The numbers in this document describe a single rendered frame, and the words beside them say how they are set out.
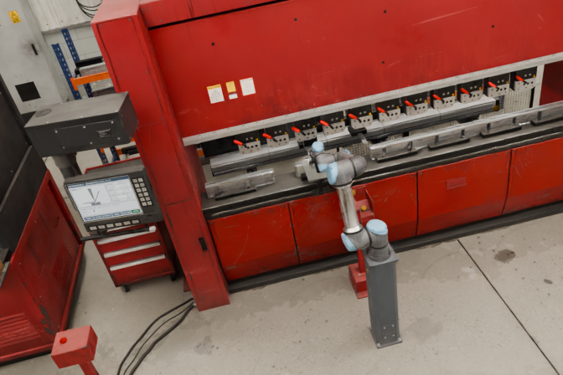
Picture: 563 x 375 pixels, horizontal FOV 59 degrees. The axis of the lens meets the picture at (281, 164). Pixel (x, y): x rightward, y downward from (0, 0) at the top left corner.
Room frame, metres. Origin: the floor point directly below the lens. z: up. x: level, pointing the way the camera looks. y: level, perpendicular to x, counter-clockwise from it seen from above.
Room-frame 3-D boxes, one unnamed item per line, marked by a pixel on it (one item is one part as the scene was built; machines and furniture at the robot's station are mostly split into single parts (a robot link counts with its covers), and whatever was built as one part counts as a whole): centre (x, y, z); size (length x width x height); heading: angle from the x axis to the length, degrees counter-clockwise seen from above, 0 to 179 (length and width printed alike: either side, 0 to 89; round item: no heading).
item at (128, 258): (3.31, 1.29, 0.50); 0.50 x 0.50 x 1.00; 4
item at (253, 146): (3.03, 0.19, 1.26); 0.15 x 0.09 x 0.17; 94
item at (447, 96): (3.12, -1.20, 1.26); 0.15 x 0.09 x 0.17; 94
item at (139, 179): (2.39, 0.95, 1.42); 0.45 x 0.12 x 0.36; 86
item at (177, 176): (3.17, 0.75, 1.15); 0.85 x 0.25 x 2.30; 4
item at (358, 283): (2.69, -0.45, 0.06); 0.25 x 0.20 x 0.12; 5
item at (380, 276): (2.21, -0.47, 0.39); 0.18 x 0.18 x 0.77; 5
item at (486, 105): (3.37, -0.61, 0.93); 2.30 x 0.14 x 0.10; 94
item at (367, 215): (2.72, -0.45, 0.75); 0.20 x 0.16 x 0.18; 95
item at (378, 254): (2.21, -0.47, 0.82); 0.15 x 0.15 x 0.10
